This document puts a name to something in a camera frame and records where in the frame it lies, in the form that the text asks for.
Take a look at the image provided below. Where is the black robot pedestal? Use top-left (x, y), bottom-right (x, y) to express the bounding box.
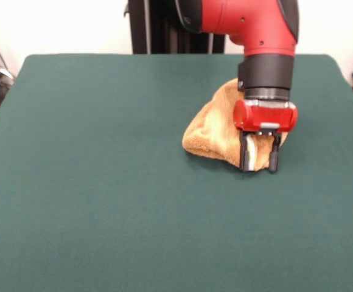
top-left (123, 0), bottom-right (234, 55)

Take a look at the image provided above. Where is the dark green table cloth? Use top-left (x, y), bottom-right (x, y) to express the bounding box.
top-left (0, 53), bottom-right (353, 292)

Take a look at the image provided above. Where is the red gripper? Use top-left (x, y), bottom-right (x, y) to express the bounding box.
top-left (232, 99), bottom-right (299, 173)

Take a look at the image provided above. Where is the orange terry towel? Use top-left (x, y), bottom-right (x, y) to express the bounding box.
top-left (181, 77), bottom-right (288, 172)

